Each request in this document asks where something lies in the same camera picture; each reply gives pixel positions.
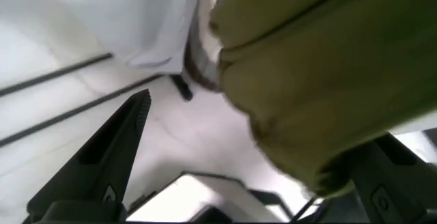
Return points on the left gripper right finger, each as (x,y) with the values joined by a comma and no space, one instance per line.
(403,190)

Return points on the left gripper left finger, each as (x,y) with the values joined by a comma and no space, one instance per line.
(102,169)

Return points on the pale grey garment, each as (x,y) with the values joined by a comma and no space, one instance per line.
(129,12)

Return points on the black clothes rack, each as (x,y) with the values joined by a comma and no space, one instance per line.
(181,87)

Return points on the green garment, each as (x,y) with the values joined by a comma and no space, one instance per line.
(324,63)

